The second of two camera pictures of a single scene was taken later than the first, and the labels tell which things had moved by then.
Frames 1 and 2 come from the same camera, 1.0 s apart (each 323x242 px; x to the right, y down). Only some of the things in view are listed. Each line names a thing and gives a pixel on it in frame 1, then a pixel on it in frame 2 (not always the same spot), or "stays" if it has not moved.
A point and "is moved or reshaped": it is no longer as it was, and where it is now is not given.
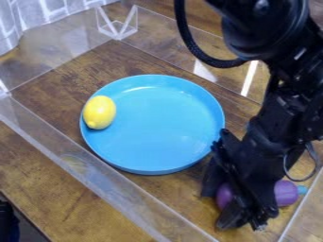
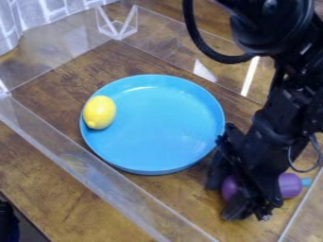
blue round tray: (166, 125) stays
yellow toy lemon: (99, 112) stays
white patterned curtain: (24, 14) stays
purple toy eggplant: (287, 193) is moved or reshaped
